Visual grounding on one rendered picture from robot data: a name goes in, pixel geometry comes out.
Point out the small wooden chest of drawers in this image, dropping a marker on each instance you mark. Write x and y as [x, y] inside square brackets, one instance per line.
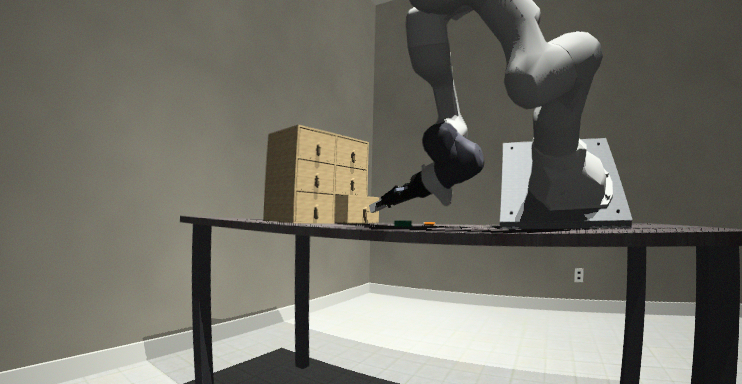
[281, 174]

